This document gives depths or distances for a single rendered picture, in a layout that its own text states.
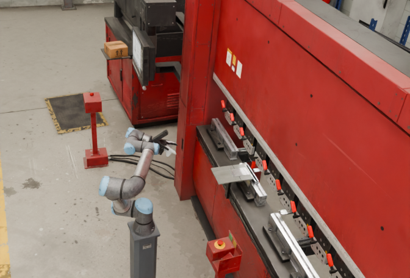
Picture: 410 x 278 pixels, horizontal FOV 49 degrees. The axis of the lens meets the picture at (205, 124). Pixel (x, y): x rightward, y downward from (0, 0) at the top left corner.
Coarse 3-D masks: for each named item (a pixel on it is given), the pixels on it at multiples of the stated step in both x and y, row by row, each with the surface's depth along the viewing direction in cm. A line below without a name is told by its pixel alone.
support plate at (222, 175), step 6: (210, 168) 332; (216, 168) 332; (222, 168) 332; (228, 168) 333; (216, 174) 326; (222, 174) 326; (228, 174) 327; (222, 180) 320; (228, 180) 321; (234, 180) 322; (240, 180) 323
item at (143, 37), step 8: (136, 32) 384; (144, 32) 393; (144, 40) 371; (144, 48) 362; (152, 48) 367; (144, 56) 365; (152, 56) 371; (136, 64) 397; (144, 64) 369; (152, 64) 375; (144, 72) 373; (152, 72) 379; (144, 80) 377; (152, 80) 383
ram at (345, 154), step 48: (240, 0) 311; (240, 48) 318; (288, 48) 254; (240, 96) 327; (288, 96) 259; (336, 96) 214; (288, 144) 265; (336, 144) 218; (384, 144) 186; (336, 192) 222; (384, 192) 188; (384, 240) 191
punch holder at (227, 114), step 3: (228, 102) 351; (228, 105) 352; (231, 105) 345; (225, 108) 358; (228, 108) 352; (231, 108) 346; (228, 111) 353; (231, 111) 346; (234, 111) 344; (225, 114) 359; (228, 114) 352; (234, 114) 345; (225, 117) 360; (228, 117) 353; (234, 117) 347; (228, 120) 354; (234, 120) 349; (231, 123) 349
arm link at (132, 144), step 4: (132, 136) 293; (128, 140) 290; (132, 140) 290; (136, 140) 290; (124, 144) 290; (128, 144) 287; (132, 144) 287; (136, 144) 288; (140, 144) 288; (124, 148) 287; (128, 148) 286; (132, 148) 286; (136, 148) 288; (140, 148) 287; (128, 152) 288; (132, 152) 288
